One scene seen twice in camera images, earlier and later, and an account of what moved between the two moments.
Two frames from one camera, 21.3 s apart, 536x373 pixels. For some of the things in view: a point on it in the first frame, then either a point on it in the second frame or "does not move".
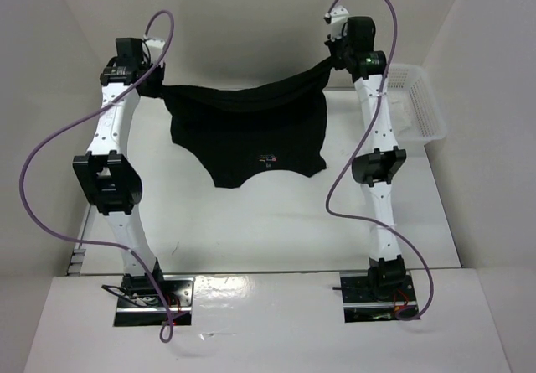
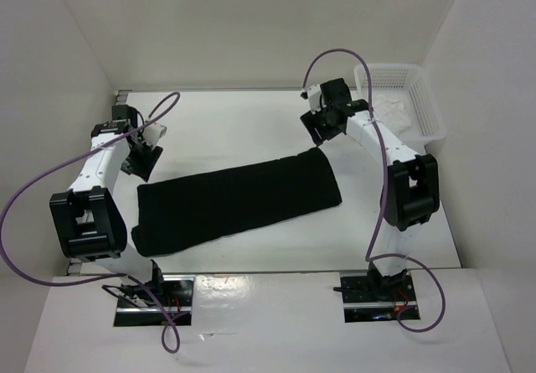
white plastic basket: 416,114 does not move
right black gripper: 332,45 -> 311,121
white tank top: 400,118 does not move
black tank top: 244,134 -> 190,211
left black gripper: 156,91 -> 144,168
